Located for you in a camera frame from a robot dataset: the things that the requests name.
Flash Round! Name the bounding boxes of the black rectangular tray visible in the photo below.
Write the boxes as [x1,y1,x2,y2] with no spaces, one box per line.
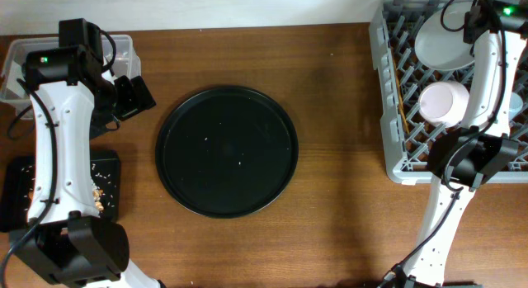
[1,150,120,233]

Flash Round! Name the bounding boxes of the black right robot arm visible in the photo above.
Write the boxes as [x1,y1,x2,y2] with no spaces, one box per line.
[381,0,527,287]

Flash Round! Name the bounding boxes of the light blue cup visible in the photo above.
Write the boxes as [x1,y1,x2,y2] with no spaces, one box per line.
[508,92,524,121]

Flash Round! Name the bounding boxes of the rice and food scraps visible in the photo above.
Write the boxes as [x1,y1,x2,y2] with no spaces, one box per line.
[21,163,116,215]

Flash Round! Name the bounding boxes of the round black tray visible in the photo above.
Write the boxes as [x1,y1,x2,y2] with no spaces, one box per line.
[155,85,299,219]

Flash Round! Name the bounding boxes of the white round plate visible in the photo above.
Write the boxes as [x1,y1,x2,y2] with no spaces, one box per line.
[414,10,474,71]

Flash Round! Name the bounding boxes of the small white bowl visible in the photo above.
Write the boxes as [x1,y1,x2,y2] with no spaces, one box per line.
[418,81,469,128]

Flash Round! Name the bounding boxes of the grey dishwasher rack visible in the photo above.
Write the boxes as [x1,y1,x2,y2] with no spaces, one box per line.
[370,0,527,185]

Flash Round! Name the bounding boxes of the clear plastic bin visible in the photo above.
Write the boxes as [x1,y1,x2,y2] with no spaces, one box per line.
[1,35,141,115]

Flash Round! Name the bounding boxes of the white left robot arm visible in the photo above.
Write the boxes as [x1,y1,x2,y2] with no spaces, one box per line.
[7,18,161,287]

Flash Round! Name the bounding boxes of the wooden chopstick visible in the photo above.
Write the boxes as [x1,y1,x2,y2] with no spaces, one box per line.
[389,48,408,128]
[394,71,410,135]

